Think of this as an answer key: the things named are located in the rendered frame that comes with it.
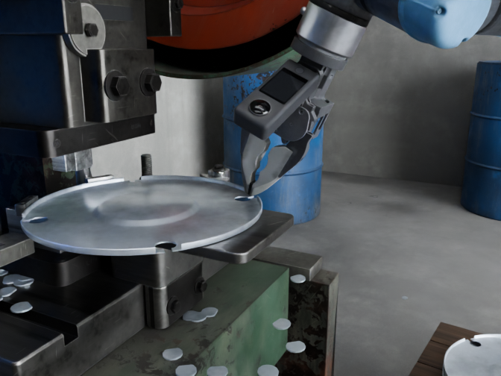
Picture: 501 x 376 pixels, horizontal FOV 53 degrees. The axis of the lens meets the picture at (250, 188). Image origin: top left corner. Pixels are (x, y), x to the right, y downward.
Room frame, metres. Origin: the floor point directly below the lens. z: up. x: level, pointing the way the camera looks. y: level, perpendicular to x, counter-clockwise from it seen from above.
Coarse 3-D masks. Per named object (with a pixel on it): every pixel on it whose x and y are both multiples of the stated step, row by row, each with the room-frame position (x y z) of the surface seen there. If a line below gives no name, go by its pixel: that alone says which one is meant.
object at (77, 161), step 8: (80, 152) 0.64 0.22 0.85; (88, 152) 0.66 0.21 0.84; (56, 160) 0.64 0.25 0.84; (64, 160) 0.63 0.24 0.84; (72, 160) 0.64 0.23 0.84; (80, 160) 0.64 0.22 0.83; (88, 160) 0.66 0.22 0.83; (56, 168) 0.64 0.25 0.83; (64, 168) 0.63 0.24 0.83; (72, 168) 0.64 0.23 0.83; (80, 168) 0.64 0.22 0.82
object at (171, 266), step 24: (264, 216) 0.58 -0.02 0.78; (288, 216) 0.58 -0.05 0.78; (240, 240) 0.50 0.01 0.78; (264, 240) 0.50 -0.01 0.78; (120, 264) 0.56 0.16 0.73; (144, 264) 0.54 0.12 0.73; (168, 264) 0.55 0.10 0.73; (192, 264) 0.59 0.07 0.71; (168, 288) 0.55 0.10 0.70; (192, 288) 0.59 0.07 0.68; (168, 312) 0.54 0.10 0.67
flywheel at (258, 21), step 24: (192, 0) 1.00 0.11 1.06; (216, 0) 0.98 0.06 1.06; (240, 0) 0.96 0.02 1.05; (264, 0) 0.90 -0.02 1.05; (288, 0) 0.88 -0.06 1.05; (192, 24) 0.96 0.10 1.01; (216, 24) 0.94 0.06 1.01; (240, 24) 0.92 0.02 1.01; (264, 24) 0.90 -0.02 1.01; (288, 24) 0.89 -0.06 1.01; (192, 48) 0.96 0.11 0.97; (216, 48) 0.94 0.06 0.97; (240, 48) 1.01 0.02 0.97
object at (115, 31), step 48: (96, 0) 0.61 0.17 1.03; (144, 0) 0.68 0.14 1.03; (0, 48) 0.60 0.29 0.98; (48, 48) 0.56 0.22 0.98; (96, 48) 0.58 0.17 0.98; (144, 48) 0.63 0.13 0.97; (0, 96) 0.60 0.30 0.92; (48, 96) 0.57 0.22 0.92; (96, 96) 0.57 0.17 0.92; (144, 96) 0.63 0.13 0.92
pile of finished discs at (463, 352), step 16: (480, 336) 0.94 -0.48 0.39; (496, 336) 0.94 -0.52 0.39; (448, 352) 0.88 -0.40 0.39; (464, 352) 0.88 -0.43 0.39; (480, 352) 0.88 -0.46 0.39; (496, 352) 0.88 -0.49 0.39; (448, 368) 0.83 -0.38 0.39; (464, 368) 0.83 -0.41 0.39; (480, 368) 0.83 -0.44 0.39; (496, 368) 0.82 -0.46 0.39
